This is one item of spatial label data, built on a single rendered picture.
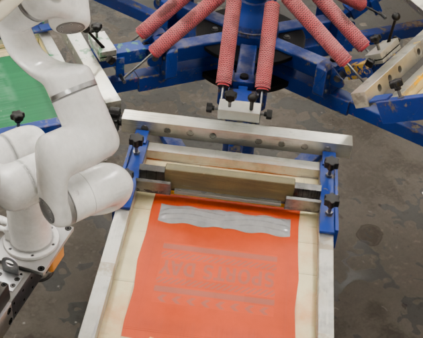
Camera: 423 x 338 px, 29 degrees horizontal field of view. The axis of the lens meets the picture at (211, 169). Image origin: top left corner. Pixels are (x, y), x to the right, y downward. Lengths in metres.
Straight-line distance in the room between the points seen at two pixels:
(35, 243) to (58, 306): 1.44
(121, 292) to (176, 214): 0.31
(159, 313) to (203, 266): 0.19
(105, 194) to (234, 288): 0.69
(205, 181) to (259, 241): 0.22
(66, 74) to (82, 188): 0.21
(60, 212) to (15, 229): 0.43
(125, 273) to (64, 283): 1.30
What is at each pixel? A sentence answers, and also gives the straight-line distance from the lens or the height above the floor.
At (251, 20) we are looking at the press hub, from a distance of 2.87.
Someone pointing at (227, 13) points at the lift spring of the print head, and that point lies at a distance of 2.69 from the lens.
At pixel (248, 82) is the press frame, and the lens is 2.65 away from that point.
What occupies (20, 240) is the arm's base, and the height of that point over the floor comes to 1.18.
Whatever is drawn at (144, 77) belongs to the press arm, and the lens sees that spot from 2.85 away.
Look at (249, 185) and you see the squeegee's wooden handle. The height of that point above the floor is 1.04.
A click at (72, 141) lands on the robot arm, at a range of 1.40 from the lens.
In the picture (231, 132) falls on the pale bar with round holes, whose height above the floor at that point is 1.04.
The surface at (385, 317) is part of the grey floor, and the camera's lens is 3.40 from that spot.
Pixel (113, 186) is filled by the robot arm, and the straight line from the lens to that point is 1.50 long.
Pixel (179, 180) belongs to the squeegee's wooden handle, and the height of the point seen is 1.03.
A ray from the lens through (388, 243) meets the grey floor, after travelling 3.70.
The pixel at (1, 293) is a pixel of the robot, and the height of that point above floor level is 1.17.
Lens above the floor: 2.50
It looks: 40 degrees down
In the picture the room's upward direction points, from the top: 5 degrees clockwise
